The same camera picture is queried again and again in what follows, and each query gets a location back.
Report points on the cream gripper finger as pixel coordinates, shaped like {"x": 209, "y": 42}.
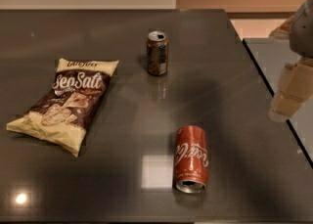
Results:
{"x": 283, "y": 30}
{"x": 294, "y": 88}

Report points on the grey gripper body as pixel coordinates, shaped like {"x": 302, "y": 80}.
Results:
{"x": 303, "y": 33}

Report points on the red coke can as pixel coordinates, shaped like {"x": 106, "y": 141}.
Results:
{"x": 191, "y": 163}

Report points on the brown soda can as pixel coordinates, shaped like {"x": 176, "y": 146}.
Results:
{"x": 157, "y": 52}

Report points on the grey side counter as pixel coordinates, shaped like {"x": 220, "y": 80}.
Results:
{"x": 270, "y": 57}

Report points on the sea salt chips bag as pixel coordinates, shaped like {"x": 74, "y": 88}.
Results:
{"x": 65, "y": 113}

